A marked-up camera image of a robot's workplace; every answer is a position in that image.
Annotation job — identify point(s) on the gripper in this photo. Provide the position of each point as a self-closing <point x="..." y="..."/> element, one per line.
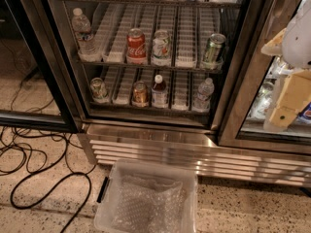
<point x="297" y="48"/>

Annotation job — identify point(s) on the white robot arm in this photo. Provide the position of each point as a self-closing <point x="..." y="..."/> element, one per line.
<point x="296" y="45"/>

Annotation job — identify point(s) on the right glass fridge door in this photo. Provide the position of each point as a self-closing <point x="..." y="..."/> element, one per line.
<point x="237" y="131"/>

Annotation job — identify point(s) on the white green soda can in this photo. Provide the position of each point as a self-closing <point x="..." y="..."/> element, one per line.
<point x="161" y="50"/>

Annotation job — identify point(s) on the stainless steel fridge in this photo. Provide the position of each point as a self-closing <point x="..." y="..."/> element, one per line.
<point x="177" y="135"/>

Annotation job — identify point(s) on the red coca-cola can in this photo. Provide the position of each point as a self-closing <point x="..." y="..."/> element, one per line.
<point x="136" y="48"/>

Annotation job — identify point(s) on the orange brown can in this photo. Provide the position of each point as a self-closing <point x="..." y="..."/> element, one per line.
<point x="140" y="97"/>

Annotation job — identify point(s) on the green patterned can lower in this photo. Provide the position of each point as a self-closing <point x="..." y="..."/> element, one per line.
<point x="98" y="90"/>

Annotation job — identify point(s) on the open glass fridge door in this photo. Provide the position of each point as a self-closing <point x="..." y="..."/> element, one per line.
<point x="35" y="87"/>

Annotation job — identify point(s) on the clear water bottle lower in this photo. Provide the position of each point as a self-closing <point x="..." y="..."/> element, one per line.
<point x="202" y="99"/>

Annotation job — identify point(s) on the clear water bottle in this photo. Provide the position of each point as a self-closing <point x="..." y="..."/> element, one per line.
<point x="88" y="50"/>
<point x="202" y="99"/>

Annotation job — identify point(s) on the brown tea bottle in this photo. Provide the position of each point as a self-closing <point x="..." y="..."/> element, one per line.
<point x="159" y="92"/>

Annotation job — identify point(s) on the clear water bottle upper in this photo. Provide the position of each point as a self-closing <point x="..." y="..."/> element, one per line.
<point x="88" y="50"/>

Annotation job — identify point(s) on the clear plastic bin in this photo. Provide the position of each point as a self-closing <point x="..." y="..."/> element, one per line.
<point x="111" y="192"/>

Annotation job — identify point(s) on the bubble wrap sheet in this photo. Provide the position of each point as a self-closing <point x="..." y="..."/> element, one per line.
<point x="149" y="206"/>

